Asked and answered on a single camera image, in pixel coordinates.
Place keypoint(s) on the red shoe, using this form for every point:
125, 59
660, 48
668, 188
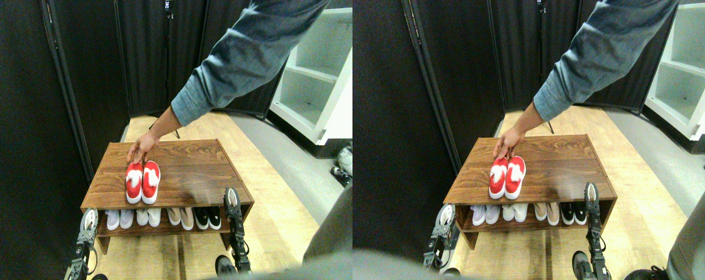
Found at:
133, 185
497, 181
516, 178
152, 183

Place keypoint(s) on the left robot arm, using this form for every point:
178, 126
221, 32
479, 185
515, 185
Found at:
434, 263
77, 269

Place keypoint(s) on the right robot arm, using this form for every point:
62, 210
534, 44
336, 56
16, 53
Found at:
597, 256
240, 254

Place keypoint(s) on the person's hand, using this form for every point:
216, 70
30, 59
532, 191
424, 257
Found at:
509, 142
143, 146

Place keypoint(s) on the black shoe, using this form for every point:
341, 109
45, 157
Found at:
201, 218
213, 219
579, 216
567, 213

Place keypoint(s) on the pale lilac shoe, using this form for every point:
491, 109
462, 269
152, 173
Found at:
113, 220
492, 214
478, 215
127, 218

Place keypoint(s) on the beige shoe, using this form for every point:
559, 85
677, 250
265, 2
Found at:
187, 218
540, 211
553, 213
173, 216

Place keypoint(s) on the white shoe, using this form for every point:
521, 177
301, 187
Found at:
142, 216
521, 212
508, 212
154, 217

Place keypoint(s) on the brown shoe rack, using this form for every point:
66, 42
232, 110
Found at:
195, 169
557, 166

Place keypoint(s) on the white and black machine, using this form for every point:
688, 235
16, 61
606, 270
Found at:
345, 160

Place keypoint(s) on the white shelf unit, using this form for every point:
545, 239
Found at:
685, 99
306, 99

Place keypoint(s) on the black curtain stand pole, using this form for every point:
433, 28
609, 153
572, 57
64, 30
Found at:
431, 87
66, 87

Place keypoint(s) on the black tripod stand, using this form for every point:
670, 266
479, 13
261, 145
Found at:
167, 46
541, 35

